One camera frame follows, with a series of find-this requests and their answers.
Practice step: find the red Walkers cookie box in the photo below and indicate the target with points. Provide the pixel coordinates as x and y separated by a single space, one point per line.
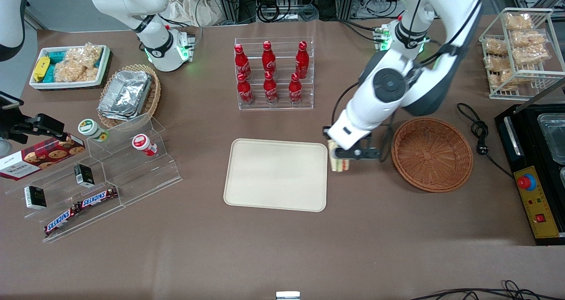
42 156

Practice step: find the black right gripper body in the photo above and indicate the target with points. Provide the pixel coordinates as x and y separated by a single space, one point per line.
18 129

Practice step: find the white bracket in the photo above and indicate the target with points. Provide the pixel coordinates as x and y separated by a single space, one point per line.
288 295

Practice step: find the clear bag of fried snacks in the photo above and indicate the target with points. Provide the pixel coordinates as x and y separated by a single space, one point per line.
532 55
498 64
495 46
518 22
503 79
529 39

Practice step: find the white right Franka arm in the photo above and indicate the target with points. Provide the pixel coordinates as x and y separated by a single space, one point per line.
159 48

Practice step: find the white rectangular snack bin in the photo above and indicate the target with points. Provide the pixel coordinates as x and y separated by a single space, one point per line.
66 84

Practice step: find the Snickers chocolate bar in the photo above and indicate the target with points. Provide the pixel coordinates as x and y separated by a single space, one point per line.
62 219
98 197

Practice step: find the clear acrylic stepped display stand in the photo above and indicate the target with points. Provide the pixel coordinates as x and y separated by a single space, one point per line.
132 176

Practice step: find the clear plastic container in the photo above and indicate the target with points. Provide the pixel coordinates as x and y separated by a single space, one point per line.
554 136

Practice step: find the round brown wicker basket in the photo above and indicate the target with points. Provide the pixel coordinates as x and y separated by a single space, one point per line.
432 154

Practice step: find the red emergency stop button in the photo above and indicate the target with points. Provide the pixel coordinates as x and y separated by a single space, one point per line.
525 182

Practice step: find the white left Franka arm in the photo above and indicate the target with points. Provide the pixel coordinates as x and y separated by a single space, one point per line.
366 110

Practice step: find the teal snack packet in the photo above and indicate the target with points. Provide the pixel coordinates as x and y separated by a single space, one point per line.
50 74
56 56

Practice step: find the black machine with yellow panel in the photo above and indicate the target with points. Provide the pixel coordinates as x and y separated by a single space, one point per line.
525 136

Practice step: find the red lid white cup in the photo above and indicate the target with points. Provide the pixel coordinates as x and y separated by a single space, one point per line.
142 143

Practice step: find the beige rectangular tray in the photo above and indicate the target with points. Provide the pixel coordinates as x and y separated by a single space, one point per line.
276 174

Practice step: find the clear acrylic bottle rack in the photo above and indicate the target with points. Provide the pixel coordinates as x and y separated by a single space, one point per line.
282 103

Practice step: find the oval light wicker basket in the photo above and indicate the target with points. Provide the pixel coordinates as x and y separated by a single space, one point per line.
154 92

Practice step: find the beige cloth bag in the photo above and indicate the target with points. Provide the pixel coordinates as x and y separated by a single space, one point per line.
190 6

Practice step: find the clear bag of rice crackers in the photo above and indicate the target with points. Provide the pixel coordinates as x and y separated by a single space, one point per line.
86 55
73 73

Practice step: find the yellow snack packet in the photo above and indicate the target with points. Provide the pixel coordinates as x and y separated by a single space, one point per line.
41 68

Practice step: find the small black box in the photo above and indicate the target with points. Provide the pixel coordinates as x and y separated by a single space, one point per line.
35 197
84 175

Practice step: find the aluminium frame rack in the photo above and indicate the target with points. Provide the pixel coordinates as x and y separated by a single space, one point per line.
234 4

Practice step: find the triangular sandwich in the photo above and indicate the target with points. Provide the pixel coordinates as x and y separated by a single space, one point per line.
340 161

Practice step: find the green lid white cup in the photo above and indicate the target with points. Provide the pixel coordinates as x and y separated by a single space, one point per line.
90 129

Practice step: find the stacked foil containers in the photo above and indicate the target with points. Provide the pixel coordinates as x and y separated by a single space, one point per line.
126 95

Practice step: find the red cola bottle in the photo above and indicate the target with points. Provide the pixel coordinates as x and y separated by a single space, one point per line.
295 89
244 90
302 59
241 61
268 58
270 88

